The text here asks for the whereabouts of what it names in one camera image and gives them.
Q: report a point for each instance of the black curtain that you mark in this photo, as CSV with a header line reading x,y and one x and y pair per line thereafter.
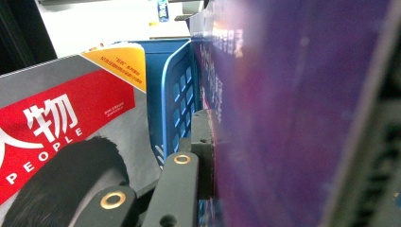
x,y
19,31

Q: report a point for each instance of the white cabinet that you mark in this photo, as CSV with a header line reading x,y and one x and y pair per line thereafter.
x,y
94,25

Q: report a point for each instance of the purple magazine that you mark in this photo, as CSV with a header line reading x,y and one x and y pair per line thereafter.
x,y
283,126

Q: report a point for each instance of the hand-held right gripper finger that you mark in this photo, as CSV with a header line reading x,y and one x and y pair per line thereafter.
x,y
203,151

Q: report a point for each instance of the blue and white bottle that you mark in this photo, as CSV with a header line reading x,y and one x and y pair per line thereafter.
x,y
162,9

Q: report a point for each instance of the black and red magazine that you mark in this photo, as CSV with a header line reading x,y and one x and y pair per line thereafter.
x,y
63,104

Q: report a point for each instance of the blue file rack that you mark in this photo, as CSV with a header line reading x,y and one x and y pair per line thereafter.
x,y
170,94

